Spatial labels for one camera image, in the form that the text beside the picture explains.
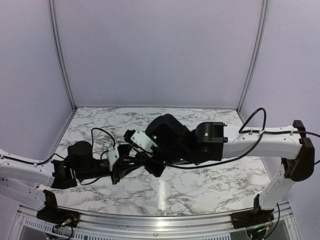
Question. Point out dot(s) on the black round disc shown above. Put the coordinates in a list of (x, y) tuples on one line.
[(140, 158)]

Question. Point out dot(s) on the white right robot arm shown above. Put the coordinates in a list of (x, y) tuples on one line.
[(233, 183)]

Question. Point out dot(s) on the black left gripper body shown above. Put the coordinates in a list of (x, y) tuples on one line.
[(116, 168)]

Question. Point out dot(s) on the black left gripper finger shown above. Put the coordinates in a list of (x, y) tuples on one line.
[(129, 169), (126, 161)]

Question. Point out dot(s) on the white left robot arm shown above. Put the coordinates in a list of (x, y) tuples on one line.
[(31, 182)]

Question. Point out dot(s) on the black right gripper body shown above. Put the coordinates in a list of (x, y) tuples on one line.
[(172, 155)]

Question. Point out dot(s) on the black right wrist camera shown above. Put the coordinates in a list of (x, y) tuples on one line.
[(128, 136)]

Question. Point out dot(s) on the aluminium front rail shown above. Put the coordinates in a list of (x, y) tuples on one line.
[(103, 226)]

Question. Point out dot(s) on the black earbud charging case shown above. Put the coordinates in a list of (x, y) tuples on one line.
[(124, 150)]

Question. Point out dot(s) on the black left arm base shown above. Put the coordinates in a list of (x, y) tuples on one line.
[(53, 214)]

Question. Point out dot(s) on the right aluminium frame post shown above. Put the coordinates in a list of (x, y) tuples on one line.
[(255, 54)]

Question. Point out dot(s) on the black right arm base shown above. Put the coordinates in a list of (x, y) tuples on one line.
[(249, 218)]

